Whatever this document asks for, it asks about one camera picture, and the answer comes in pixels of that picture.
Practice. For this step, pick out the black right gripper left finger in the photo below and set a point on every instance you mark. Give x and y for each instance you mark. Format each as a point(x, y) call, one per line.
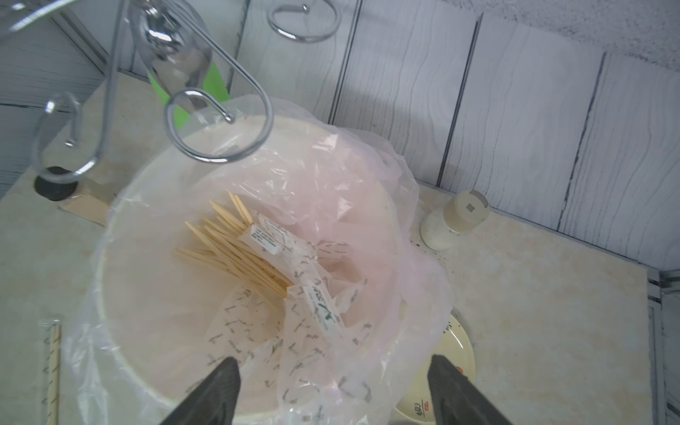
point(214, 401)

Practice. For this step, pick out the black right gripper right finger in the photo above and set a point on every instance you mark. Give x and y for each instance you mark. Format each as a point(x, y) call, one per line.
point(456, 400)

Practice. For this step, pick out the chopsticks pair two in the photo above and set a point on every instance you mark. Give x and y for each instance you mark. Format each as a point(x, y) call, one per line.
point(50, 405)

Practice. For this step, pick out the bare chopsticks in bin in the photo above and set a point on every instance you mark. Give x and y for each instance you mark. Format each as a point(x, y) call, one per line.
point(223, 250)

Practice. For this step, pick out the white trash bin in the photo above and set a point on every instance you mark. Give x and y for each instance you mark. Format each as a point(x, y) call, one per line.
point(194, 267)

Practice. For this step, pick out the small cream bottle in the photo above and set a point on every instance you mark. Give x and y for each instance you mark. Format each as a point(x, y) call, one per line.
point(464, 212)

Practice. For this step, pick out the toothpick jar black lid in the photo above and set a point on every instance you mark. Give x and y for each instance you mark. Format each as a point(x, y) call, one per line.
point(85, 198)

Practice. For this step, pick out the green plastic goblet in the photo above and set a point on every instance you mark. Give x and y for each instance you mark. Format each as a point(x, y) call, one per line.
point(213, 84)

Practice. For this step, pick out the chrome wire cup rack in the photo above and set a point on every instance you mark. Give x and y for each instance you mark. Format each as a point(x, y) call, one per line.
point(174, 45)

